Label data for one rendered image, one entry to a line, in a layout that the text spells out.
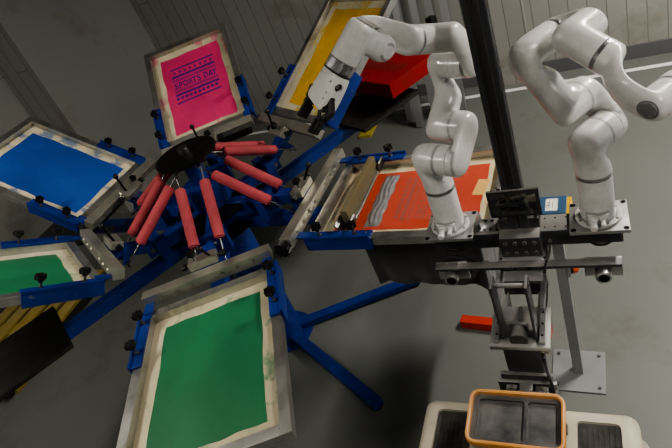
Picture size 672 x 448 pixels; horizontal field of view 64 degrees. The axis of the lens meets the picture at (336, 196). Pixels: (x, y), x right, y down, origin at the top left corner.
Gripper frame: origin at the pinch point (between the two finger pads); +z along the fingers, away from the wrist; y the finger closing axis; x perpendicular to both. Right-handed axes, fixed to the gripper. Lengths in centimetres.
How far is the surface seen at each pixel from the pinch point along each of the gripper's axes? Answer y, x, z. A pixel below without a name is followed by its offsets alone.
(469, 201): 23, -94, 14
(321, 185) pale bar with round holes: 73, -63, 50
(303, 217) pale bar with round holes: 55, -52, 59
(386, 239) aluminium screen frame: 22, -68, 40
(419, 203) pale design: 36, -85, 28
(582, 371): -20, -173, 56
